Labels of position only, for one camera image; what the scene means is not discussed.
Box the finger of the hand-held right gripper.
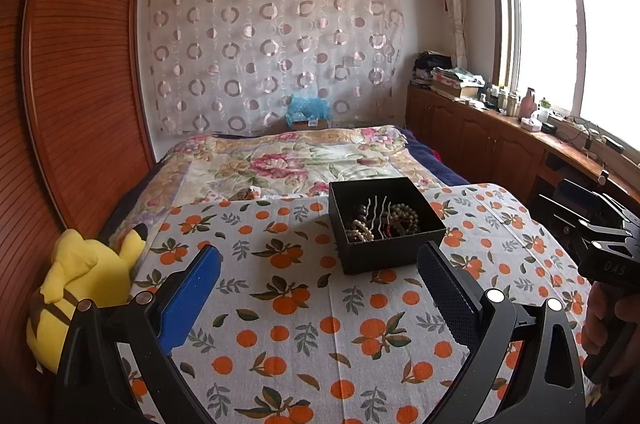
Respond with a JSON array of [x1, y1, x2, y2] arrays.
[[556, 178, 640, 225], [537, 195, 601, 255]]

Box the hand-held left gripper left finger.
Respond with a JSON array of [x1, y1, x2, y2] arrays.
[[54, 244, 224, 424]]

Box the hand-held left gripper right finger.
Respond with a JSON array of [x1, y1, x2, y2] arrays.
[[416, 241, 586, 424]]

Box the black jewelry box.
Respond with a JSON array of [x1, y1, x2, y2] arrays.
[[328, 177, 447, 275]]

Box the pearl necklace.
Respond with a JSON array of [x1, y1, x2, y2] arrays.
[[390, 203, 420, 235]]

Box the silver wavy hairpin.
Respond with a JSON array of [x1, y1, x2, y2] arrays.
[[379, 196, 397, 231], [363, 197, 379, 231]]

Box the beige bead bracelet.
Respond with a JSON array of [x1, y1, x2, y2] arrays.
[[346, 218, 375, 243]]

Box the person's right hand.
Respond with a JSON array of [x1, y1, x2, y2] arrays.
[[581, 281, 640, 357]]

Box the pink bottle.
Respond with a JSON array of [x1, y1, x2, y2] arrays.
[[520, 88, 539, 119]]

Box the yellow plush toy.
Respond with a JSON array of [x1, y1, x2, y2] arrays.
[[26, 224, 148, 375]]

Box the brown wooden cabinet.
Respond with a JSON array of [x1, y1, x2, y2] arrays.
[[405, 82, 640, 225]]

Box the orange-fruit print cloth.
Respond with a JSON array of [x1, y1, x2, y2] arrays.
[[107, 183, 596, 424]]

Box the group of small bottles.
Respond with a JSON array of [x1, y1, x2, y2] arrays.
[[482, 84, 518, 112]]

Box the dark blue bed sheet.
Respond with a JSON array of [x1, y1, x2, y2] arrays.
[[399, 128, 471, 192]]

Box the stack of books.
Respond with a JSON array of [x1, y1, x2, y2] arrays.
[[431, 68, 486, 100]]

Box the floral quilt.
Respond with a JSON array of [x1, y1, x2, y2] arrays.
[[112, 126, 418, 249]]

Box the pile of dark clothes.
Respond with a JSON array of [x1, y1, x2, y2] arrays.
[[412, 50, 453, 87]]

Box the blue plastic bag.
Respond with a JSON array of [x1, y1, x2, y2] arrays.
[[286, 94, 331, 125]]

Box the window with white frame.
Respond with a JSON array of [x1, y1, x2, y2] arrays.
[[487, 0, 640, 127]]

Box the circle-patterned sheer wall curtain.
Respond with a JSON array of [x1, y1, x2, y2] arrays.
[[139, 0, 405, 137]]

